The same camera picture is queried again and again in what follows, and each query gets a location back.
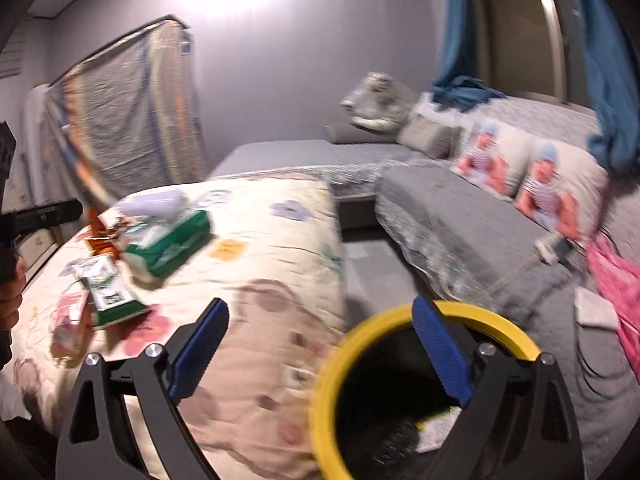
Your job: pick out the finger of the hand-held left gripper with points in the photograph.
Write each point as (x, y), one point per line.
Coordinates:
(50, 214)

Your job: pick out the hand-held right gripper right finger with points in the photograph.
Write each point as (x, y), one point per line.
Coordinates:
(442, 355)

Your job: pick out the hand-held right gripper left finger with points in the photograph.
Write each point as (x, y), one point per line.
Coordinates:
(200, 345)

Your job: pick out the green white plastic pack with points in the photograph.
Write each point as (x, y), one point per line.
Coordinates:
(170, 245)

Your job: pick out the yellow rimmed round stool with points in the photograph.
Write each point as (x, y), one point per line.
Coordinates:
(325, 410)

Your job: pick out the person's left hand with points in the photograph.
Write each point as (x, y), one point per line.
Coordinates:
(11, 302)

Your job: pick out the orange crumpled wrapper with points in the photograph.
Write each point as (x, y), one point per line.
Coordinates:
(102, 237)

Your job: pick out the white printed wrapper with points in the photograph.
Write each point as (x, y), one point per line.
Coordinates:
(440, 432)

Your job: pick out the green white flat packet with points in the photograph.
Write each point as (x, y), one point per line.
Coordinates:
(117, 300)

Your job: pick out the pale lavender roll pack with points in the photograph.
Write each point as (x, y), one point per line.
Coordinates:
(152, 205)

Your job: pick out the pink small packet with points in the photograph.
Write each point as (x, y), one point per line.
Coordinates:
(70, 317)

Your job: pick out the white slatted panel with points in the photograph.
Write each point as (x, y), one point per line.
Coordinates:
(11, 52)

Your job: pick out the printed cartoon blanket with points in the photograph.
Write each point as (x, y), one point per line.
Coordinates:
(270, 260)

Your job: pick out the grey quilted bed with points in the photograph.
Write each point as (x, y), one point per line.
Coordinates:
(475, 240)

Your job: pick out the white charger plug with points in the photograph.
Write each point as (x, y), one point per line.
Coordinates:
(547, 249)

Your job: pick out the white folded cloth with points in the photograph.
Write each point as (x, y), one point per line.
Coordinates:
(595, 310)

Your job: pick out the pink cloth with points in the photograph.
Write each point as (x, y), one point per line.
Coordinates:
(612, 290)

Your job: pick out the baby print pillow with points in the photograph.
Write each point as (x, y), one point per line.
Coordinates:
(555, 185)
(492, 157)

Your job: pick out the grey flat bed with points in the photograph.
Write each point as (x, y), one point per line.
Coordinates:
(300, 157)

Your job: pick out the grey square cushion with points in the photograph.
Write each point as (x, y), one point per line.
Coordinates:
(427, 137)

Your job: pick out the grey bolster pillow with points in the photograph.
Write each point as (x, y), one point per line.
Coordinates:
(355, 135)

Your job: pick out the plush toy in plastic bag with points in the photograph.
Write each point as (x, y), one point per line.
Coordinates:
(380, 100)

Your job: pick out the blue curtain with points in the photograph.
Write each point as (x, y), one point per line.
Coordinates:
(457, 25)
(607, 85)

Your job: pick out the metal framed window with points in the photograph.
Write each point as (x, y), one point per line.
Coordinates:
(520, 30)

